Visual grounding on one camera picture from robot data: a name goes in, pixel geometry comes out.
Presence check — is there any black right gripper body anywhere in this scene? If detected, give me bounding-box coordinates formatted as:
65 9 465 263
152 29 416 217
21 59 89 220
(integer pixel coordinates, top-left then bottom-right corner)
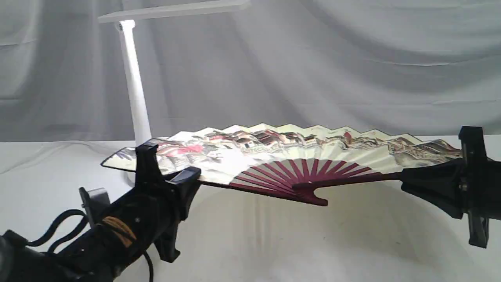
459 126 501 248

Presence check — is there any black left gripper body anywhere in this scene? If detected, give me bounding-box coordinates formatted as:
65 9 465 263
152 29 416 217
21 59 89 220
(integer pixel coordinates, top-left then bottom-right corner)
67 141 183 277

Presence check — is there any painted paper folding fan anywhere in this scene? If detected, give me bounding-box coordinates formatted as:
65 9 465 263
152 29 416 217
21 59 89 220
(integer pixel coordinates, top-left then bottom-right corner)
101 123 463 207

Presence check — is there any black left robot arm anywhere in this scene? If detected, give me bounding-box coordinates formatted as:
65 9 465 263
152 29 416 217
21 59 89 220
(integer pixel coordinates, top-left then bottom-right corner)
1 143 202 282

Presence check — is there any white desk lamp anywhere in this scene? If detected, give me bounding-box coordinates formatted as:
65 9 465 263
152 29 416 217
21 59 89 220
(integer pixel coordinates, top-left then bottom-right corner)
98 0 251 146

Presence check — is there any grey backdrop cloth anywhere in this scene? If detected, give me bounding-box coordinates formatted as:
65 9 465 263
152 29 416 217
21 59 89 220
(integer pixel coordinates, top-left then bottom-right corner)
0 0 501 142

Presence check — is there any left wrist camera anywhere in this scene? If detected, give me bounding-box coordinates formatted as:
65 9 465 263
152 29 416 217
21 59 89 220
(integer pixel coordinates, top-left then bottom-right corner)
79 187 111 229

